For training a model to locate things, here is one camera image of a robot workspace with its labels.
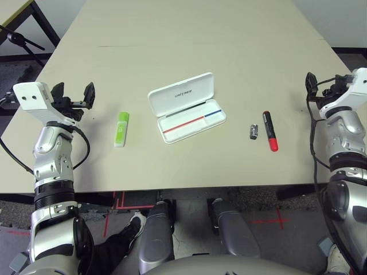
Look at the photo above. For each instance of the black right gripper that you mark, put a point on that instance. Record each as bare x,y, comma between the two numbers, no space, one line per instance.
334,90

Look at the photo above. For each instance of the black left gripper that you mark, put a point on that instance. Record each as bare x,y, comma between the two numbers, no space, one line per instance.
71,110

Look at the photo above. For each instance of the black marker with red cap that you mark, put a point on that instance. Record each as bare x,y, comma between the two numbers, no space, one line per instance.
269,129

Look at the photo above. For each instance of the small black silver clip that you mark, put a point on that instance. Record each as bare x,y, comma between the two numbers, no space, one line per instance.
253,131

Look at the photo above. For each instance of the white plastic pencil case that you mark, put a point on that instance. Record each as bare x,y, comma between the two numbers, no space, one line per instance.
183,94

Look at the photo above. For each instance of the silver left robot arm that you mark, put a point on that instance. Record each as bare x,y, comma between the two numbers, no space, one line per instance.
48,149

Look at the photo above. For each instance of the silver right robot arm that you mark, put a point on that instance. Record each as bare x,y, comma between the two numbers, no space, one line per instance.
344,129

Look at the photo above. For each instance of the black foam floor mats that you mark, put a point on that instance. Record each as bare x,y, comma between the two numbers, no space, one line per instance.
17,77

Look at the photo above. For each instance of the black tripod stand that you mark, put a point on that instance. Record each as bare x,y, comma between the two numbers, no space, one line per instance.
17,37

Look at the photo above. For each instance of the white sneaker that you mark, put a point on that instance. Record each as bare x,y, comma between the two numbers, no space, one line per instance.
137,222
338,259

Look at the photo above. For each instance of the bystander black trouser leg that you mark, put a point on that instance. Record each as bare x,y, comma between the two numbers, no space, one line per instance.
114,246

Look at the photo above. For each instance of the grey floor box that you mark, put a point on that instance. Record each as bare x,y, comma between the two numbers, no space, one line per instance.
20,262
325,245

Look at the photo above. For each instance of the grey robot right leg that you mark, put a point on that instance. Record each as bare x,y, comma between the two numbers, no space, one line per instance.
235,232

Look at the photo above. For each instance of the grey robot leg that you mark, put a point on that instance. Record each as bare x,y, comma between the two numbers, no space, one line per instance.
235,232
156,240

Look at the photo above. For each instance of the grey robot left leg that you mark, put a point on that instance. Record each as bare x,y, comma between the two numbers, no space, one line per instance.
156,240

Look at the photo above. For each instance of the grey robot torso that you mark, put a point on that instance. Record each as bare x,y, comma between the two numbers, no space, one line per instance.
200,266

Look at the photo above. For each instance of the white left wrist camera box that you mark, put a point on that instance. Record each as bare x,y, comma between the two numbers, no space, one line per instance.
31,97

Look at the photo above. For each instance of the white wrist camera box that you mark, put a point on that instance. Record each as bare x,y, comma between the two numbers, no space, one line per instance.
355,91
31,97

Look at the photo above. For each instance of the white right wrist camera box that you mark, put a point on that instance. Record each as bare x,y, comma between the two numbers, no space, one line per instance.
355,91

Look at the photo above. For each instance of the side table with black frame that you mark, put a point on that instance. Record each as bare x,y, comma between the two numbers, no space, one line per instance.
8,11

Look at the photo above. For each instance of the black table frame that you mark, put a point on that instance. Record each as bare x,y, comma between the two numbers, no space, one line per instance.
289,192

